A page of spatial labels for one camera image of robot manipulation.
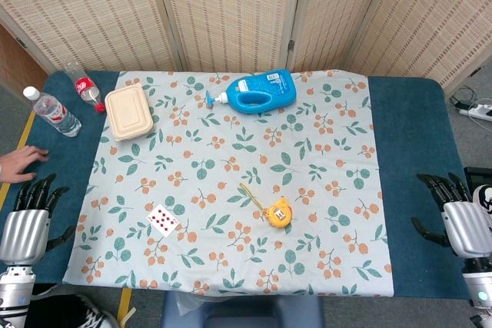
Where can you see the blue pump detergent bottle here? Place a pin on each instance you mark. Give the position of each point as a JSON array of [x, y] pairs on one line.
[[269, 88]]

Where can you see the black box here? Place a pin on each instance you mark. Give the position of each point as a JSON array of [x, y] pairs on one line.
[[478, 176]]

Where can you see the yellow chick tape measure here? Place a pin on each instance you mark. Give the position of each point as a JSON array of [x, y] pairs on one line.
[[278, 214]]

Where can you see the black power plug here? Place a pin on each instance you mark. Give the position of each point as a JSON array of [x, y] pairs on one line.
[[463, 105]]

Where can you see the blue padded stool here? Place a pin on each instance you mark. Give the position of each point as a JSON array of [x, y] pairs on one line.
[[246, 312]]

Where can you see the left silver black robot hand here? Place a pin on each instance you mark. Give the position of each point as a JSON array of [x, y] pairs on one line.
[[25, 236]]

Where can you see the bare human hand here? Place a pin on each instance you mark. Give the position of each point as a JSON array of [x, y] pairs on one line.
[[19, 164]]

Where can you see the nine of diamonds card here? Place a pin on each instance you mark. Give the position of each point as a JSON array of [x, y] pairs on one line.
[[163, 220]]

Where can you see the beige lidded lunch box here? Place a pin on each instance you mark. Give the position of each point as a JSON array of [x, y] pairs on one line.
[[128, 113]]

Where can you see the bamboo folding screen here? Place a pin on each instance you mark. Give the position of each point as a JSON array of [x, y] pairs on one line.
[[230, 13]]

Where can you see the clear water bottle white cap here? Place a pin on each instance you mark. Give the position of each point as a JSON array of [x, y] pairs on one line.
[[55, 113]]

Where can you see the white power strip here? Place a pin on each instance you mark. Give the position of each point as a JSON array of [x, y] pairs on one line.
[[480, 112]]

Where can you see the dark blue table cover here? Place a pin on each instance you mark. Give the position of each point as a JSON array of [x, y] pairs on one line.
[[415, 143]]

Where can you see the cola bottle red label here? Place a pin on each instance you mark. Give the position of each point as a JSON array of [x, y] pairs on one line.
[[85, 88]]

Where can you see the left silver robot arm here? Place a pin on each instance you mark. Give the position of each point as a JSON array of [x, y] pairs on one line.
[[15, 293]]

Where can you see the black screen hinge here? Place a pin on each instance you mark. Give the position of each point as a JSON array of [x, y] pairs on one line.
[[21, 42], [475, 71], [291, 45]]

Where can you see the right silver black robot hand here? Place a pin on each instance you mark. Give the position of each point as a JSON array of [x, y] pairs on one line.
[[467, 228]]

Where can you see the floral printed tablecloth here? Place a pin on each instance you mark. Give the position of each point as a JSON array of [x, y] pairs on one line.
[[230, 159]]

